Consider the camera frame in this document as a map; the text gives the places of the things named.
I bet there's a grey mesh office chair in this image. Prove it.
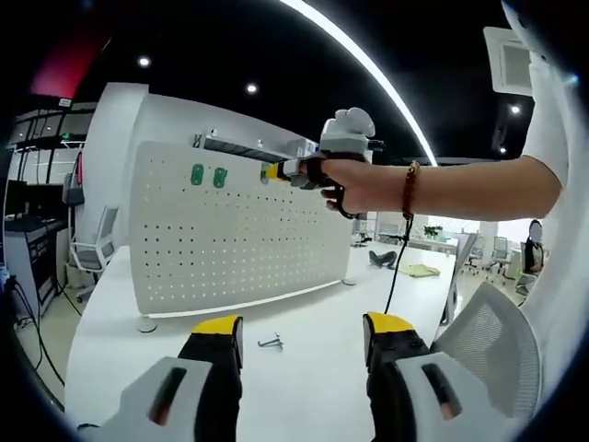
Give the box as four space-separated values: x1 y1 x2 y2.
432 281 545 421

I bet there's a person's white shirt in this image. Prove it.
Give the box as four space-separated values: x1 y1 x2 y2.
501 0 589 332

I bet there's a red bead bracelet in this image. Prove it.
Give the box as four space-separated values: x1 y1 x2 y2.
401 159 422 220

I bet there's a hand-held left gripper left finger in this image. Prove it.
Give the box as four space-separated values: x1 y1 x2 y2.
105 315 245 442

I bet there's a grey wire hook assembly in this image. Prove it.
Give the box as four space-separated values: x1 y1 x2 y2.
257 331 284 353

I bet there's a dark grey curved stand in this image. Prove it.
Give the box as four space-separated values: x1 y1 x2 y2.
367 250 398 269

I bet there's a white perforated mounting plate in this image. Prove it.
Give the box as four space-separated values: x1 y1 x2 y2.
128 140 358 333

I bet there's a grey thin screen panel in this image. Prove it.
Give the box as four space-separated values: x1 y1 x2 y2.
440 232 479 326

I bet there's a grey equipment cabinet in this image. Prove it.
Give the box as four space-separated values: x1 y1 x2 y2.
3 220 62 320

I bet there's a person's right hand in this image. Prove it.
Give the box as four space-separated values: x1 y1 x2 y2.
304 155 407 220

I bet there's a grey metal shelf rack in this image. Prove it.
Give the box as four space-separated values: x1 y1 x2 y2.
192 128 319 163

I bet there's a black hanging cable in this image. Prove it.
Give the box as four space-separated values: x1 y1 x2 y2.
383 217 411 315

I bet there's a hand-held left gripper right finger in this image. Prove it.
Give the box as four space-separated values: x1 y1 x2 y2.
362 311 464 442

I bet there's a yellow-green cloth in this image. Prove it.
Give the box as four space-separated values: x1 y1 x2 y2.
398 262 444 279

